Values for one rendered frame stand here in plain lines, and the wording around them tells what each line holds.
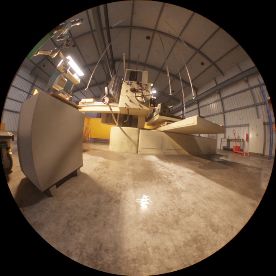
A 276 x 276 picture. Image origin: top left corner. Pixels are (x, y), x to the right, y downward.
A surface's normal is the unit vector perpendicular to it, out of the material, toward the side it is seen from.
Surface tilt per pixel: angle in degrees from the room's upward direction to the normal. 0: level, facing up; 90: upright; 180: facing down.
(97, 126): 90
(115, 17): 169
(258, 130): 90
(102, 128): 90
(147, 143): 90
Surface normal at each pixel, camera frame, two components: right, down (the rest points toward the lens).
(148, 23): -0.27, 0.96
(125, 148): 0.11, 0.01
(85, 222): 0.08, -1.00
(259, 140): -0.99, -0.08
